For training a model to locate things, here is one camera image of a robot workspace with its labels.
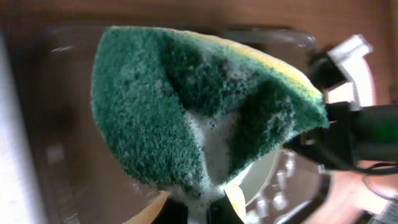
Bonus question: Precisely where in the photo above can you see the brown plastic tray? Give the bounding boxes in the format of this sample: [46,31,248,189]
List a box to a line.
[9,21,332,224]

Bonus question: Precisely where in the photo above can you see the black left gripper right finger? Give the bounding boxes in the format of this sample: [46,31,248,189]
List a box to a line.
[207,189,246,224]

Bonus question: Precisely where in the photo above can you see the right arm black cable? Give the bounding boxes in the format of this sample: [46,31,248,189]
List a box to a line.
[354,161,398,200]

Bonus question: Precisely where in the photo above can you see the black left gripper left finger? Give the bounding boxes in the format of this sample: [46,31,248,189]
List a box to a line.
[152,197,188,224]

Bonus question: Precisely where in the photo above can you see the pale green plate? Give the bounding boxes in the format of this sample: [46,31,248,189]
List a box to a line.
[230,149,279,205]

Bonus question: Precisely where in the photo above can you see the yellow green sponge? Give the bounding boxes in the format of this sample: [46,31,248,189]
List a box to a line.
[91,27,329,223]

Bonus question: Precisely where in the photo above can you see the white soapy water tray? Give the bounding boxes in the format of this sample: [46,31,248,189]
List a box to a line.
[1,37,48,224]

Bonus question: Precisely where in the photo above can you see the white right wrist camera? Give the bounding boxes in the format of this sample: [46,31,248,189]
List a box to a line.
[326,34,376,111]

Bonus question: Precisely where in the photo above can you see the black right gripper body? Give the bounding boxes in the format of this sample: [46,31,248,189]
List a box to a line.
[282,51,398,172]

